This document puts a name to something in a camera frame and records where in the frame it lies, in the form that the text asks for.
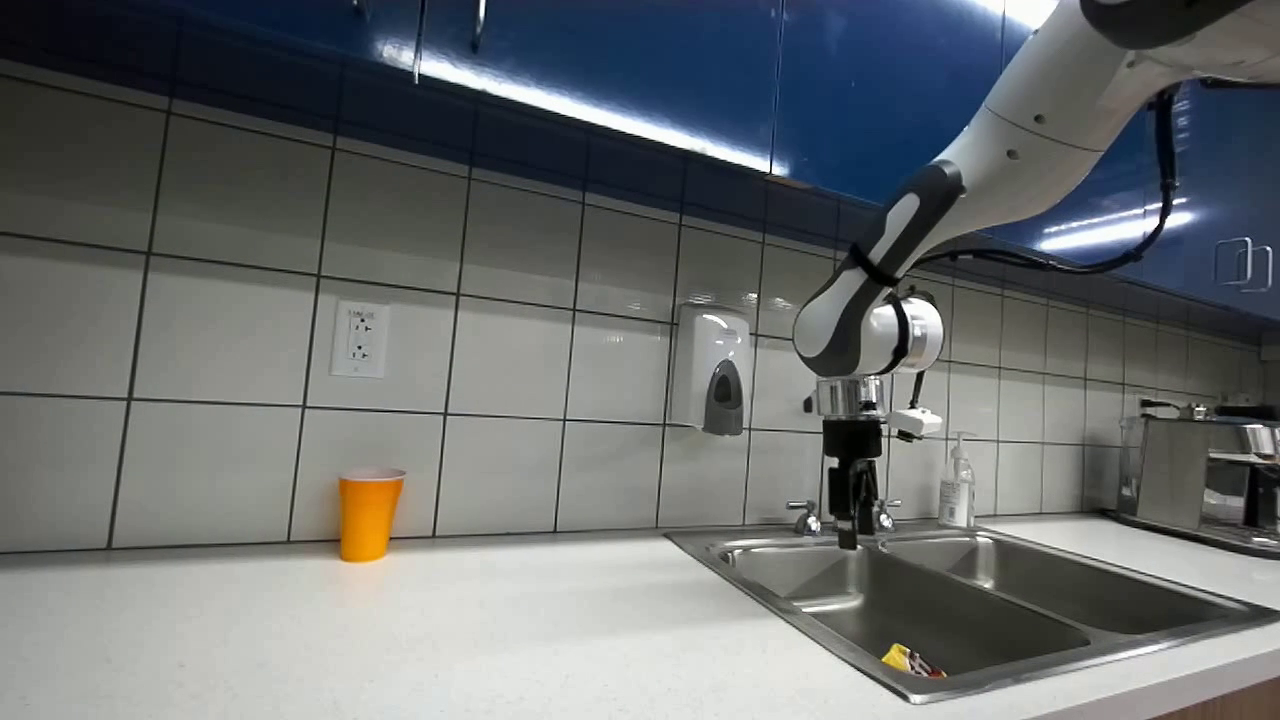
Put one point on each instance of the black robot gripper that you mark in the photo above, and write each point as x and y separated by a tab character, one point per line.
854	488

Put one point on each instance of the red yellow snack packet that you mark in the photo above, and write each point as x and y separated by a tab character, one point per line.
909	663

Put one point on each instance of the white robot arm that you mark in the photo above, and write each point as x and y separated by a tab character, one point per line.
1049	116

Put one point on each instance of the stainless steel double sink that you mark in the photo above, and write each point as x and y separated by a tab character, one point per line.
981	607

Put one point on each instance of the clear soap pump bottle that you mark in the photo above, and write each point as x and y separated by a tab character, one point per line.
958	488

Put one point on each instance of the chrome gooseneck faucet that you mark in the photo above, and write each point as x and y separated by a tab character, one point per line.
807	512

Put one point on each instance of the blue upper cabinets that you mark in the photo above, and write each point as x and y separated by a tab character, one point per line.
774	113

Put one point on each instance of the orange plastic cup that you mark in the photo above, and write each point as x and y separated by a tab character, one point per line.
371	512

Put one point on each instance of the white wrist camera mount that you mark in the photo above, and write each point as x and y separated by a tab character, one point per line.
915	423

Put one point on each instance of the white wall soap dispenser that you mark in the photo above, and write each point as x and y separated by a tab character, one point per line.
708	372

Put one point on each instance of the white wall power outlet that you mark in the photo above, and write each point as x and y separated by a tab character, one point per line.
360	336

